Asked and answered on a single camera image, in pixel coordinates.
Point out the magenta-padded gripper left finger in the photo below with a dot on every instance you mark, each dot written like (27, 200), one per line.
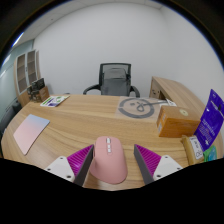
(63, 165)

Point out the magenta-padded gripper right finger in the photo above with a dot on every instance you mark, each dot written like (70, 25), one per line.
(165, 165)

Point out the pink computer mouse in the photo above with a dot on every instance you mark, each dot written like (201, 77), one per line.
(108, 163)

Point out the pink-blue gradient mouse pad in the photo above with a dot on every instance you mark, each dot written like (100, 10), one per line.
(30, 132)

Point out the green packet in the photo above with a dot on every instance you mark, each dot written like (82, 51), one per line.
(210, 154)

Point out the purple standing card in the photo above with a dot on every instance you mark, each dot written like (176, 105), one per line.
(210, 121)

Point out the white sticker sheet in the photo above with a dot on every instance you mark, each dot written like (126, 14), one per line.
(54, 101)

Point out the black leather sofa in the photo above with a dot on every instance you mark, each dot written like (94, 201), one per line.
(10, 116)

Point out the wooden side desk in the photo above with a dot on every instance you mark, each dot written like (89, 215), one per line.
(173, 89)

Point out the small brown cardboard box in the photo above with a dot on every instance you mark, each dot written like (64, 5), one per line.
(30, 93)

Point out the black open-top box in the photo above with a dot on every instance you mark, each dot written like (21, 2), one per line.
(38, 84)

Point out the grey backpack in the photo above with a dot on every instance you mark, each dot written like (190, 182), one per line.
(115, 82)

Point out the wooden glass-door cabinet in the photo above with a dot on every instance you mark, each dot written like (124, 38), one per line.
(24, 71)

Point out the black mesh office chair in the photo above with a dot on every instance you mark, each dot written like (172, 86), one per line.
(104, 70)

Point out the rectangular ceiling light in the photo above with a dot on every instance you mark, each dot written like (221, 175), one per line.
(18, 39)

